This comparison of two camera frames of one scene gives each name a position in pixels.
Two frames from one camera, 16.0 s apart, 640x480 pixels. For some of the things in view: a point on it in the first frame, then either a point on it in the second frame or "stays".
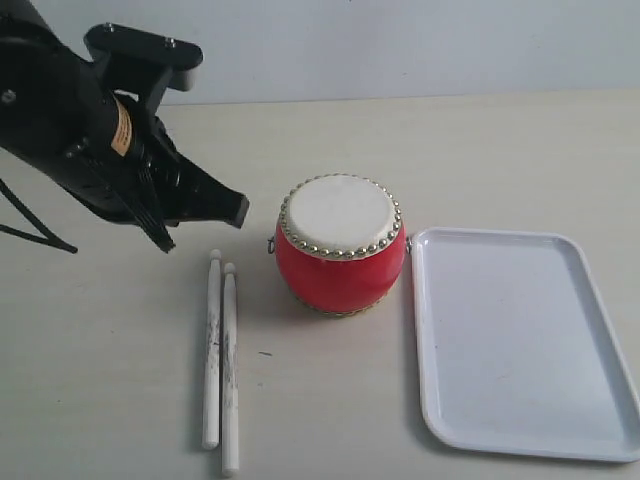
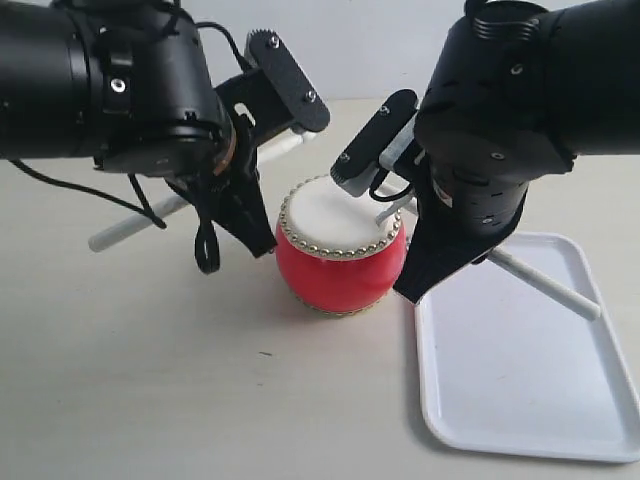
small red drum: (340, 244) stays
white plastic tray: (517, 353) stays
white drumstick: (230, 375) to (522, 273)
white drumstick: (210, 425) to (180, 206)
